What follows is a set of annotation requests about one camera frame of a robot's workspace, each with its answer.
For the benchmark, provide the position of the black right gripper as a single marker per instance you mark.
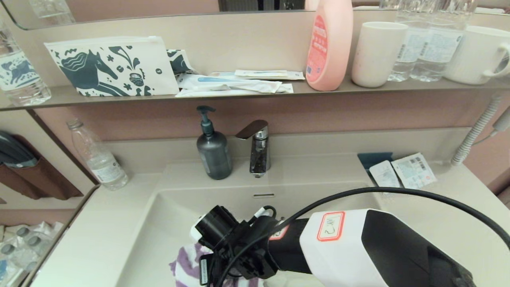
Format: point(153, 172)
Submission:
point(217, 227)

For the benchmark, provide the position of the purple white striped towel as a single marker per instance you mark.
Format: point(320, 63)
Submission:
point(187, 267)

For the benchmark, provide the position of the beige ceramic sink basin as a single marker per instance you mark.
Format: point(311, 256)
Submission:
point(159, 223)

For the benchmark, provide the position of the chrome faucet spout body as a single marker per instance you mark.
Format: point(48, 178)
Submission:
point(260, 159)

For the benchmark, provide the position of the grey pump soap bottle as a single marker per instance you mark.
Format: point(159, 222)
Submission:
point(214, 157)

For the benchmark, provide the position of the clear nearly empty plastic bottle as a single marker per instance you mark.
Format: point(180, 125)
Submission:
point(99, 163)

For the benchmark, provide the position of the long plain white packet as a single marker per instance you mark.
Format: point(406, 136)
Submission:
point(239, 93)

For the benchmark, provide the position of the white toothbrush packet blue print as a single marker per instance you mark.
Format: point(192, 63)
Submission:
point(227, 83)

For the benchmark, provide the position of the slim packet with blue stripe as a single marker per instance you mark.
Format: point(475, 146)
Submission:
point(261, 73)

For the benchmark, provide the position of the small white horse print pouch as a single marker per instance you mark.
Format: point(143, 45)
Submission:
point(179, 61)

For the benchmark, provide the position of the wide flat white packet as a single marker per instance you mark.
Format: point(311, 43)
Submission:
point(297, 75)

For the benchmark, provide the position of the dark blue tray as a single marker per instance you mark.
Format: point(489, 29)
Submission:
point(374, 158)

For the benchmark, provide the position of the small white sachet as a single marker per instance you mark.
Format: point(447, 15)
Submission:
point(384, 174)

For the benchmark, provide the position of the brown fabric bag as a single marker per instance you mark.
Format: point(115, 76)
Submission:
point(44, 181)

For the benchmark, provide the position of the large white horse print pouch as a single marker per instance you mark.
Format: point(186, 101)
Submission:
point(114, 67)

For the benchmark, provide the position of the shrink wrapped water bottle pack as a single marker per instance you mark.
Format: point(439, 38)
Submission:
point(24, 251)

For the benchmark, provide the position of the white sachet with barcode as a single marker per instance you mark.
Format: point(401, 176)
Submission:
point(414, 171)

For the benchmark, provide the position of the pink lotion bottle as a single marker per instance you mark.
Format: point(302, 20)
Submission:
point(332, 48)

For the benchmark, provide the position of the black hair dryer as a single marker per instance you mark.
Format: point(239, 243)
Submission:
point(14, 153)

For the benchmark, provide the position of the clear labelled water bottle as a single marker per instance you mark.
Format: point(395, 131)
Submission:
point(438, 52)
point(400, 67)

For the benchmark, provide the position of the water bottle blue horse label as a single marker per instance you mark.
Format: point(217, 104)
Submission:
point(20, 75)

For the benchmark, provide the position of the grey hair dryer handset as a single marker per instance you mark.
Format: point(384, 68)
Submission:
point(503, 119)

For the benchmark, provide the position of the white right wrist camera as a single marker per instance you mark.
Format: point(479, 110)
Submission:
point(195, 235)

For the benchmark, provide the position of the grey wall shelf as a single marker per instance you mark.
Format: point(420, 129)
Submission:
point(398, 88)

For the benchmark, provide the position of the wall mirror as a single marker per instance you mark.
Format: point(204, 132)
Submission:
point(139, 8)

